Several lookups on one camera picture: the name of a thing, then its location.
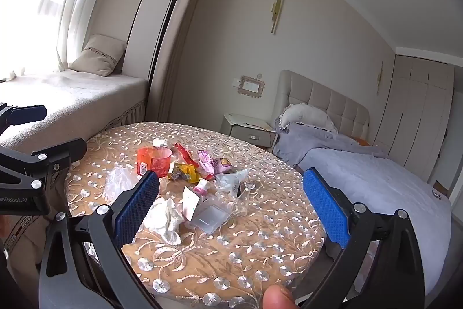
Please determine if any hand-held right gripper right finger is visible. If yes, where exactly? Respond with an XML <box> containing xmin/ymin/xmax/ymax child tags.
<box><xmin>295</xmin><ymin>167</ymin><xmax>425</xmax><ymax>309</ymax></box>

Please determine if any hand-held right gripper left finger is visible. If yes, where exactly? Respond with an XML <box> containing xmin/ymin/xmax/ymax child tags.
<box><xmin>38</xmin><ymin>169</ymin><xmax>163</xmax><ymax>309</ymax></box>

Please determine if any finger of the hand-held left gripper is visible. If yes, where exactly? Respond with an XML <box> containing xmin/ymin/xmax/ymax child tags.
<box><xmin>0</xmin><ymin>137</ymin><xmax>88</xmax><ymax>194</ymax></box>
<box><xmin>0</xmin><ymin>102</ymin><xmax>47</xmax><ymax>131</ymax></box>

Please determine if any clear plastic bag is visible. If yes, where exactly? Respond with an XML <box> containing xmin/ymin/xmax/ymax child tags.
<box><xmin>104</xmin><ymin>166</ymin><xmax>144</xmax><ymax>203</ymax></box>

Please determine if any white plastic bag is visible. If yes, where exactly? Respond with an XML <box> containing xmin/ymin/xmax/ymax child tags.
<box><xmin>214</xmin><ymin>169</ymin><xmax>251</xmax><ymax>194</ymax></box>

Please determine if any crumpled white tissue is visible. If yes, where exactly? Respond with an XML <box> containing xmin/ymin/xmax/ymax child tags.
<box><xmin>143</xmin><ymin>198</ymin><xmax>186</xmax><ymax>246</ymax></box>

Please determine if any beige window seat mattress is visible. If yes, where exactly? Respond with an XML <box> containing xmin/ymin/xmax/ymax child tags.
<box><xmin>0</xmin><ymin>72</ymin><xmax>149</xmax><ymax>151</ymax></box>

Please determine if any orange plastic cup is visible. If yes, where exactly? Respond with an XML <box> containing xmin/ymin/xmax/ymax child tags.
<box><xmin>137</xmin><ymin>146</ymin><xmax>173</xmax><ymax>177</ymax></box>

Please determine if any white paper card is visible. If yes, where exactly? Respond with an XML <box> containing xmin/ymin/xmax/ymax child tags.
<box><xmin>182</xmin><ymin>186</ymin><xmax>203</xmax><ymax>222</ymax></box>

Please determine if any yellow snack wrapper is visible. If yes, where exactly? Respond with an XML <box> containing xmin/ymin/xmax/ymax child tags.
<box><xmin>168</xmin><ymin>162</ymin><xmax>200</xmax><ymax>183</ymax></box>

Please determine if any bed with lavender cover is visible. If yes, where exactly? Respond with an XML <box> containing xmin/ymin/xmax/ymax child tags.
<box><xmin>273</xmin><ymin>122</ymin><xmax>453</xmax><ymax>296</ymax></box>

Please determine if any small pink bottle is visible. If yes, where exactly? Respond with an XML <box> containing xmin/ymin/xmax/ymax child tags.
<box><xmin>193</xmin><ymin>179</ymin><xmax>210</xmax><ymax>197</ymax></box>

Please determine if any red snack wrapper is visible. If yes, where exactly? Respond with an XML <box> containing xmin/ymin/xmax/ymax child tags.
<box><xmin>173</xmin><ymin>143</ymin><xmax>199</xmax><ymax>167</ymax></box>

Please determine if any clear plastic box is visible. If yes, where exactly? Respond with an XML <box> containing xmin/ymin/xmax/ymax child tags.
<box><xmin>190</xmin><ymin>195</ymin><xmax>241</xmax><ymax>236</ymax></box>

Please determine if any clear plastic cup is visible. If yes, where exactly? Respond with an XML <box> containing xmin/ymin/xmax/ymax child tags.
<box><xmin>235</xmin><ymin>180</ymin><xmax>260</xmax><ymax>215</ymax></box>

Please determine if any pink snack wrapper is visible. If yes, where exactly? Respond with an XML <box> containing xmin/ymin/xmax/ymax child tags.
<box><xmin>197</xmin><ymin>150</ymin><xmax>218</xmax><ymax>174</ymax></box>

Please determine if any beige cushion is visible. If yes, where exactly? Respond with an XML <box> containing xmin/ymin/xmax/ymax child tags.
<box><xmin>68</xmin><ymin>34</ymin><xmax>127</xmax><ymax>77</ymax></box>

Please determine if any purple snack packet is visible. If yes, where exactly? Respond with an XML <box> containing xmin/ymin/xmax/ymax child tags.
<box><xmin>212</xmin><ymin>157</ymin><xmax>233</xmax><ymax>174</ymax></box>

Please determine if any white bed pillow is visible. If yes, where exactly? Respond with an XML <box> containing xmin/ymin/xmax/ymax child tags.
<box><xmin>278</xmin><ymin>103</ymin><xmax>339</xmax><ymax>134</ymax></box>

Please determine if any round table with embroidered tablecloth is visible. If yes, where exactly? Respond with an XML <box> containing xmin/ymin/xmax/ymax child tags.
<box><xmin>64</xmin><ymin>121</ymin><xmax>326</xmax><ymax>309</ymax></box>

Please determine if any white nightstand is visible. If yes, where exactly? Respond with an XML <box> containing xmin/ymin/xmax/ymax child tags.
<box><xmin>221</xmin><ymin>113</ymin><xmax>278</xmax><ymax>151</ymax></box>

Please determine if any beige tufted headboard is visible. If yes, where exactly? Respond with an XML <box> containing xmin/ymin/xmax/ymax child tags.
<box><xmin>273</xmin><ymin>69</ymin><xmax>370</xmax><ymax>147</ymax></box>

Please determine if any white sheer curtain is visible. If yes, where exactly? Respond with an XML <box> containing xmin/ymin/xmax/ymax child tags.
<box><xmin>36</xmin><ymin>0</ymin><xmax>122</xmax><ymax>73</ymax></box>

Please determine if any beige wardrobe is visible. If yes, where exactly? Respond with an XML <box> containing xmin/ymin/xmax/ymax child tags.
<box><xmin>372</xmin><ymin>55</ymin><xmax>455</xmax><ymax>184</ymax></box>

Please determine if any beige wall switch frame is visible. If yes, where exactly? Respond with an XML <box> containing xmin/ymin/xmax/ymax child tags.
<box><xmin>239</xmin><ymin>75</ymin><xmax>266</xmax><ymax>99</ymax></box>

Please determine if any dark sliding door frame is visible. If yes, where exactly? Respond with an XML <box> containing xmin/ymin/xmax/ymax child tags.
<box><xmin>148</xmin><ymin>0</ymin><xmax>215</xmax><ymax>123</ymax></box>

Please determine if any long gold wall lamp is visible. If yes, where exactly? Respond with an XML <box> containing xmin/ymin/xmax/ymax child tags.
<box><xmin>271</xmin><ymin>0</ymin><xmax>285</xmax><ymax>35</ymax></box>

